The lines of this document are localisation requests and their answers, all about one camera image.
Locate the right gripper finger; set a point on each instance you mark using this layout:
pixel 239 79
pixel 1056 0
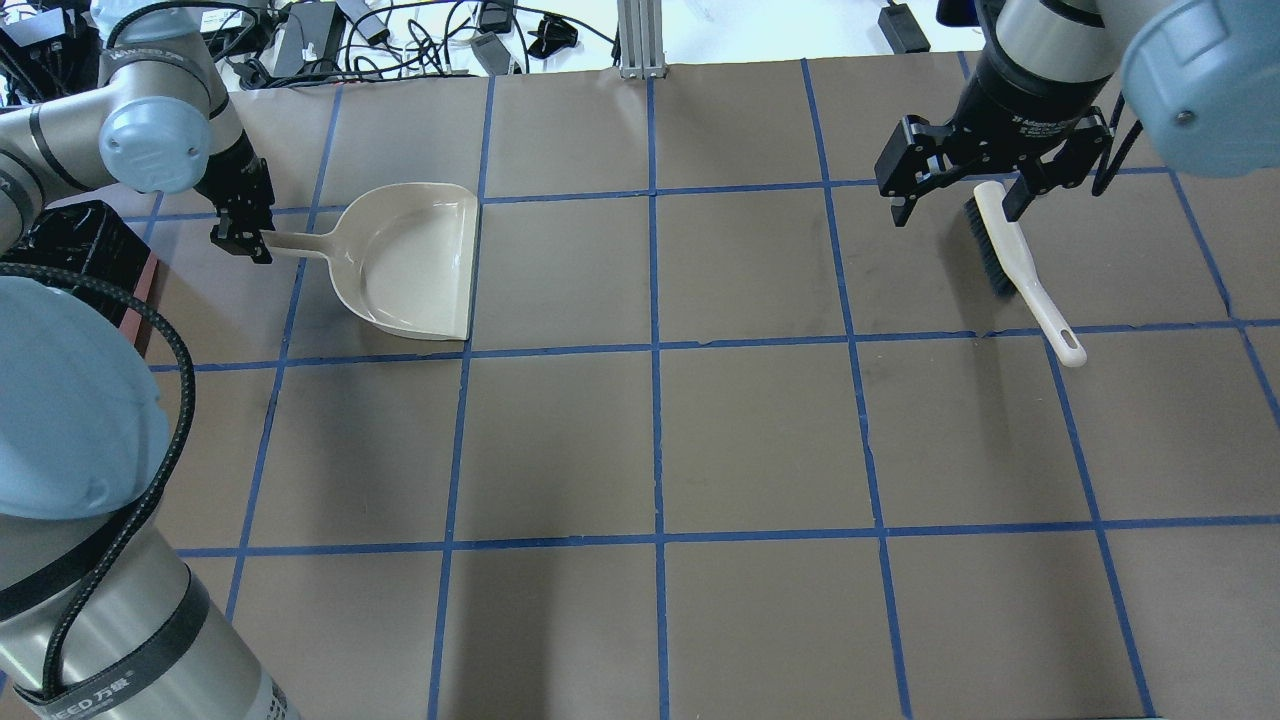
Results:
pixel 913 163
pixel 1079 154

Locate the black power brick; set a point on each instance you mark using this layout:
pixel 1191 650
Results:
pixel 901 30

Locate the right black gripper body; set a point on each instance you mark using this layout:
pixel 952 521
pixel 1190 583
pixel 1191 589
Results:
pixel 1025 100

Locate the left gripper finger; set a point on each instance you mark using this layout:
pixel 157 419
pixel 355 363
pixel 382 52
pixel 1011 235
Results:
pixel 227 237
pixel 253 241

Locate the beige plastic dustpan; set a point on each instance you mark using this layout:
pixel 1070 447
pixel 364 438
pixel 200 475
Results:
pixel 400 257

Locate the black power adapter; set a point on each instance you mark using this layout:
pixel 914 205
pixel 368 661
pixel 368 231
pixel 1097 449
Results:
pixel 493 56

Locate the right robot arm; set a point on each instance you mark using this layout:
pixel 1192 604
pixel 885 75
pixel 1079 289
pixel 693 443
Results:
pixel 1199 76

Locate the aluminium frame post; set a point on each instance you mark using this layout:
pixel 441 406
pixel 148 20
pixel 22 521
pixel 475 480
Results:
pixel 641 53

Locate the white hand brush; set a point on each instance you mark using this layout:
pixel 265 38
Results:
pixel 1011 269

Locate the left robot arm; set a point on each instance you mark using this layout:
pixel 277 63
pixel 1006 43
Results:
pixel 101 617

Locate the bin with black bag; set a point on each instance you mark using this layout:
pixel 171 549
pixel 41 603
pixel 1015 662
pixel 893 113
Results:
pixel 89 238

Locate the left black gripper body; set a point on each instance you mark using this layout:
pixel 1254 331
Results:
pixel 237 180

